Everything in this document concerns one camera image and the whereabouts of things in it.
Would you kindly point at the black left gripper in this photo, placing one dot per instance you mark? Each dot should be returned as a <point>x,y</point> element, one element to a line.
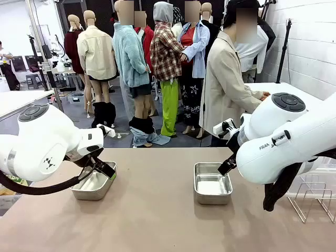
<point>78,158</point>

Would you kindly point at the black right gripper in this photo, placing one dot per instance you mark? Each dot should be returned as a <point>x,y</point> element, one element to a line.
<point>233,147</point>

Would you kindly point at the steel rectangular container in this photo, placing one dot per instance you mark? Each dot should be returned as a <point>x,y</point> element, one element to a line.
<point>212,187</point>
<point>90,187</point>

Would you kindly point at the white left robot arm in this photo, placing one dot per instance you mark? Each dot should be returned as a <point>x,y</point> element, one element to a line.
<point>39,141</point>

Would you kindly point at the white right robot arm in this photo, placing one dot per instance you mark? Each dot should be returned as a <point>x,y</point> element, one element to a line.
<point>275,147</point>

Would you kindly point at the person's hand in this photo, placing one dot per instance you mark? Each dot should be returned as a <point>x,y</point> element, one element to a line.
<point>265,96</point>

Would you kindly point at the grey plastic crate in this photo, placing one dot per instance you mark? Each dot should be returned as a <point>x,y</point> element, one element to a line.
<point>76,98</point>

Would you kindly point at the person in beige coat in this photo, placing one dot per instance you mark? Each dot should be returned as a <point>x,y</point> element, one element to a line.
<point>223,86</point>

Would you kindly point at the white table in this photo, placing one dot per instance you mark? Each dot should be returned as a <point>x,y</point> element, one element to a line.
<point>302,89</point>
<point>15,101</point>

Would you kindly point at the mannequin in teal fleece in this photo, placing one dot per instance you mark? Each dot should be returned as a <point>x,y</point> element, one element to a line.
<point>128,60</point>

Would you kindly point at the grey plastic stool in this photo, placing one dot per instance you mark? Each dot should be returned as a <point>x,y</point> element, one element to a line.
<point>34,78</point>

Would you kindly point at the mannequin in cream jacket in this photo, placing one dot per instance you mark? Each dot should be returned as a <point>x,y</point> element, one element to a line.
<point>95,52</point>

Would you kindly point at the mannequin in light blue shirt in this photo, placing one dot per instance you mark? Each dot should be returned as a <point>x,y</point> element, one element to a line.
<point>199,52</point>

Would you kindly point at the mannequin in white shirt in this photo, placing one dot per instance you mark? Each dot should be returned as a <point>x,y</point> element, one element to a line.
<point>258,50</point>

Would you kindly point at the mannequin in plaid shirt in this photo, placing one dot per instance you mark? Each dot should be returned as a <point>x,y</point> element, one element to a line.
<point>165,57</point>

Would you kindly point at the mannequin in dark red sweater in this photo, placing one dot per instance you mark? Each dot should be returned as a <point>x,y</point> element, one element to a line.
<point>72,47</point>

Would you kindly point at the black tripod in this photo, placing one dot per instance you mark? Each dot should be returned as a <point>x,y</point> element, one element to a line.
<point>284,50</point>
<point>33,50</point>

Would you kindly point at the mannequin in black jacket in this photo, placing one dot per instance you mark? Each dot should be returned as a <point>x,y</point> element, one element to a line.
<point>213,34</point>

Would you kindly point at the mannequin in red jacket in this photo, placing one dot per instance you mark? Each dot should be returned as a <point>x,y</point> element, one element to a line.
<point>147,39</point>

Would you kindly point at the background person in dark skirt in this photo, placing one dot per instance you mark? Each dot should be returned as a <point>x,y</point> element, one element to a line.
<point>9,73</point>

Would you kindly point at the mannequin with patterned headscarf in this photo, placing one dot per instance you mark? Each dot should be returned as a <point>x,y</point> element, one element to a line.
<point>178,15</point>

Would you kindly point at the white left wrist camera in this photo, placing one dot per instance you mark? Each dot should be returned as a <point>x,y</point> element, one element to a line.
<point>107,130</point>

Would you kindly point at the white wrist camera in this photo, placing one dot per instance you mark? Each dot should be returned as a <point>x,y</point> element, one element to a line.
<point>107,130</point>
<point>225,127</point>

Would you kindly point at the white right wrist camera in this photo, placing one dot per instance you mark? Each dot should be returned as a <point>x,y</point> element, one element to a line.
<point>225,127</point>

